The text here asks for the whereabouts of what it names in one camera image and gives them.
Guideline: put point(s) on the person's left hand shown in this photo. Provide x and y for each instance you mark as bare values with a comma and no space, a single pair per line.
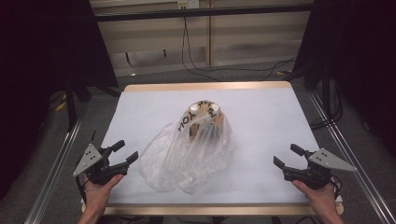
99,194

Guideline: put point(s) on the yellow floor tape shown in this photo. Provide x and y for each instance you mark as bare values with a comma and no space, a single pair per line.
61,106
283,72

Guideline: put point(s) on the person's right hand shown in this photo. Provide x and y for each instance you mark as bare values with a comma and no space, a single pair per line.
320,197

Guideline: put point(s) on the clear plastic bag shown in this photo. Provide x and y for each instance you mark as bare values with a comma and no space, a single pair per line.
186,158

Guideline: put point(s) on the small black floor object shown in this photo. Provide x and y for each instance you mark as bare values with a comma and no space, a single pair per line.
93,135

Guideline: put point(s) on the black horizontal bar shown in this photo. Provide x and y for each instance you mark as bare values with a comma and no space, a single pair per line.
202,12

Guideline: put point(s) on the white wall outlet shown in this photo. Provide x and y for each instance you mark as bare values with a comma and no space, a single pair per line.
188,3

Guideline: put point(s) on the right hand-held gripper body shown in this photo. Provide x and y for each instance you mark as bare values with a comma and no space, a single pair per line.
317,169

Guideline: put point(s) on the metal floor rail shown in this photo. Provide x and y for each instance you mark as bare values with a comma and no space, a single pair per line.
56,168
358,174

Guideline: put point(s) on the white table mat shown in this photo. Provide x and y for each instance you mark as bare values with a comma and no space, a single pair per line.
264,124

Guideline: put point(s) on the black stand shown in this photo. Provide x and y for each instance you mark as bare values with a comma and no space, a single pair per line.
326,93
71,105

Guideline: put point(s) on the black curtain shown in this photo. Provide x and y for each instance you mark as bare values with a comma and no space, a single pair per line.
37,62
361,46

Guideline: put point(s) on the wooden table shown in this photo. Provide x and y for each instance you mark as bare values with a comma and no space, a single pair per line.
205,85

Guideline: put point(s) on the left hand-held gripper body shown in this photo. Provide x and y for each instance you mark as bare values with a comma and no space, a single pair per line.
93,165

